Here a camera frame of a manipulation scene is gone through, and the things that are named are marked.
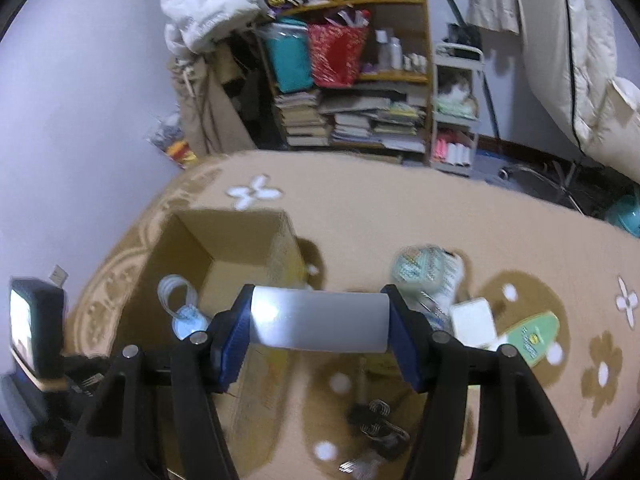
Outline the colourful snack bag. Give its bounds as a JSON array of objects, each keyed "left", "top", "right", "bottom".
[{"left": 147, "top": 115, "right": 199, "bottom": 169}]

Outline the stack of books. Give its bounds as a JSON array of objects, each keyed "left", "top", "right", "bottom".
[{"left": 272, "top": 85, "right": 428, "bottom": 155}]

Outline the white duvet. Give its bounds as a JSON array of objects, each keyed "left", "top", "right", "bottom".
[{"left": 515, "top": 0, "right": 640, "bottom": 183}]

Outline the cartoon print earphone case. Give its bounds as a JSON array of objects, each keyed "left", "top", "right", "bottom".
[{"left": 391, "top": 244, "right": 451, "bottom": 302}]

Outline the beige coat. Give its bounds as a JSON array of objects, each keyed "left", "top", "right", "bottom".
[{"left": 170, "top": 52, "right": 257, "bottom": 158}]

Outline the red patterned bag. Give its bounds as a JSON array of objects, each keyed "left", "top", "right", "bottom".
[{"left": 306, "top": 10, "right": 371, "bottom": 88}]

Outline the white plug charger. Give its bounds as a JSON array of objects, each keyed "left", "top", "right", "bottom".
[{"left": 449, "top": 298, "right": 499, "bottom": 350}]

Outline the beige flower print blanket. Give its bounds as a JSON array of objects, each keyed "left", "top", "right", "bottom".
[{"left": 65, "top": 150, "right": 640, "bottom": 480}]

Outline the white trolley cart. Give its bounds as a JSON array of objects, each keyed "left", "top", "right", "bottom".
[{"left": 430, "top": 42, "right": 487, "bottom": 177}]

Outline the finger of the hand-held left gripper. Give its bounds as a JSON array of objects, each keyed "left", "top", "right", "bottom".
[{"left": 65, "top": 354, "right": 115, "bottom": 397}]

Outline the grey cylindrical power bank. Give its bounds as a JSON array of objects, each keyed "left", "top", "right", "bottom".
[{"left": 250, "top": 285, "right": 392, "bottom": 354}]

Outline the wooden bookshelf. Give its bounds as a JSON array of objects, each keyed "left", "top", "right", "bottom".
[{"left": 254, "top": 0, "right": 435, "bottom": 166}]

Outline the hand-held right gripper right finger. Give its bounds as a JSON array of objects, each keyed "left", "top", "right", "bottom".
[{"left": 381, "top": 284, "right": 585, "bottom": 480}]

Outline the white puffer jacket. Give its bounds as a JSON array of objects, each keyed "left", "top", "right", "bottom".
[{"left": 159, "top": 0, "right": 272, "bottom": 56}]

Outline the row of small white bottles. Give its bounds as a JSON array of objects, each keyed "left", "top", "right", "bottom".
[{"left": 374, "top": 29, "right": 429, "bottom": 74}]

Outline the teal round object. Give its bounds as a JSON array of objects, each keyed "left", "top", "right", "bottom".
[{"left": 604, "top": 194, "right": 640, "bottom": 239}]

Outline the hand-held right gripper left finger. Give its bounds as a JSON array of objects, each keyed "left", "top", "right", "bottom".
[{"left": 57, "top": 284, "right": 257, "bottom": 480}]

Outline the teal bag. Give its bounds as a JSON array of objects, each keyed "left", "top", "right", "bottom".
[{"left": 263, "top": 20, "right": 315, "bottom": 93}]

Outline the green cartoon card keychain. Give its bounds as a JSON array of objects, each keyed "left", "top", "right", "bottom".
[{"left": 499, "top": 310, "right": 562, "bottom": 367}]

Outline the white remote control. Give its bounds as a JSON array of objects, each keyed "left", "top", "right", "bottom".
[{"left": 435, "top": 254, "right": 467, "bottom": 313}]

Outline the cardboard box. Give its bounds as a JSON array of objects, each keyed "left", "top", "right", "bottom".
[{"left": 114, "top": 208, "right": 307, "bottom": 478}]

